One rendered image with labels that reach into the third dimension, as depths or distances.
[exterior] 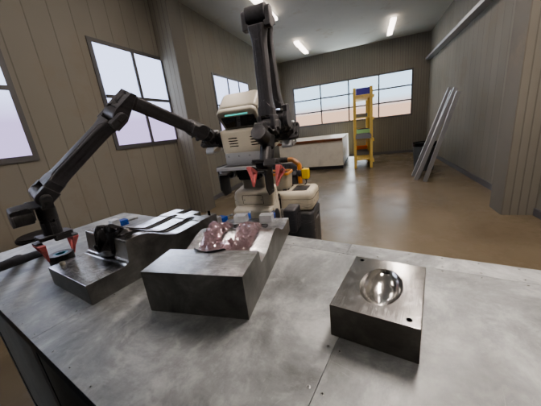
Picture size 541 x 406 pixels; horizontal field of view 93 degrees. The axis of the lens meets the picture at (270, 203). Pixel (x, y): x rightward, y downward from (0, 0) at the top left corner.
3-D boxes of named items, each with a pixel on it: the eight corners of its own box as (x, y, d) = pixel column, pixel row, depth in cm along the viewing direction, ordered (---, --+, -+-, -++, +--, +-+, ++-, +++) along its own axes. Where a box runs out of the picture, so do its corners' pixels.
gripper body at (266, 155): (275, 163, 95) (276, 143, 96) (250, 164, 98) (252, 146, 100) (281, 167, 101) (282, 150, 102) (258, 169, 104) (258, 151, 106)
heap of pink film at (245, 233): (224, 229, 96) (220, 209, 94) (269, 228, 91) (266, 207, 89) (186, 264, 72) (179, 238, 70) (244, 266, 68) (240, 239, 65)
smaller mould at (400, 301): (357, 279, 66) (356, 255, 64) (424, 294, 58) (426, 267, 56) (331, 334, 50) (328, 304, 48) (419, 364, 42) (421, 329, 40)
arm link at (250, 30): (272, 6, 92) (245, 14, 96) (266, 0, 87) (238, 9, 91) (283, 130, 104) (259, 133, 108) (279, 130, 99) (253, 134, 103)
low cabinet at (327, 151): (348, 157, 850) (348, 133, 828) (343, 168, 662) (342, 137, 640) (298, 160, 912) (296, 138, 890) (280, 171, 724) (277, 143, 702)
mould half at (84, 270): (179, 226, 122) (173, 200, 119) (220, 233, 108) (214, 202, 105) (54, 283, 82) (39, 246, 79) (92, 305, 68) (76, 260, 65)
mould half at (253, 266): (230, 230, 110) (226, 206, 107) (290, 230, 103) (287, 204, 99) (150, 310, 64) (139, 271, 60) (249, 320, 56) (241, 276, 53)
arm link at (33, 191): (132, 120, 98) (118, 112, 103) (121, 109, 93) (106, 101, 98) (50, 211, 89) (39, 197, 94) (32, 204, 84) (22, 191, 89)
